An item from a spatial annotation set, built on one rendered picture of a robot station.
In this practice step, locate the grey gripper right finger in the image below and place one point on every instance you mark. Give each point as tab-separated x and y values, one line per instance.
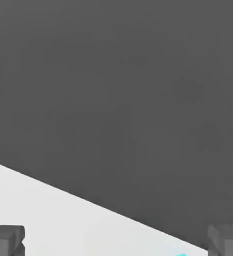
226	242

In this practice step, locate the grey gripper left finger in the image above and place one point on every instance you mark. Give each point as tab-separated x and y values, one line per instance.
5	240

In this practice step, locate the large cyan box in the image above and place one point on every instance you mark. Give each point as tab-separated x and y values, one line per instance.
181	254

